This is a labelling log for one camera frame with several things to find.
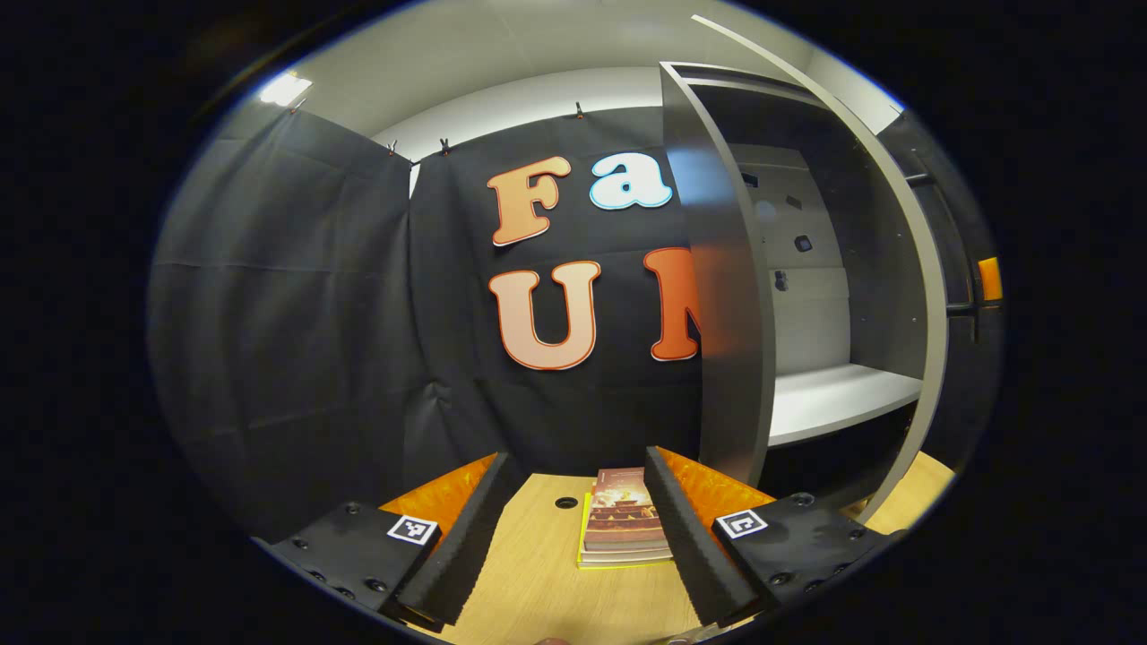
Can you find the beige cabinet door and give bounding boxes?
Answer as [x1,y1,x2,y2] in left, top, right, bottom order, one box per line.
[690,13,951,525]

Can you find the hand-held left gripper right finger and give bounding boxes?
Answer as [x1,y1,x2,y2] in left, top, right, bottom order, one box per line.
[642,448,897,628]

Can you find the small ceiling light panel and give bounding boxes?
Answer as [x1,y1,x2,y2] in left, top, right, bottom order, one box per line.
[260,72,313,108]

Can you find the white cabinet shelf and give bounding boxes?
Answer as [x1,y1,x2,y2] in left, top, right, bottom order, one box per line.
[769,363,924,449]

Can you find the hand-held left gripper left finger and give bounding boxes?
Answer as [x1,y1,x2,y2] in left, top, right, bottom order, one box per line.
[251,452,513,632]

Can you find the brown cover book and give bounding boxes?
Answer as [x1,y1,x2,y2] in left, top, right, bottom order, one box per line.
[582,466,673,554]

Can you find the black backdrop cloth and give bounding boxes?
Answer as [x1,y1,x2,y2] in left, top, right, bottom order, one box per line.
[148,106,1000,538]

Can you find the black door handle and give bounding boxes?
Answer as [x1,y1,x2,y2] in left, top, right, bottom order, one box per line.
[905,172,979,341]

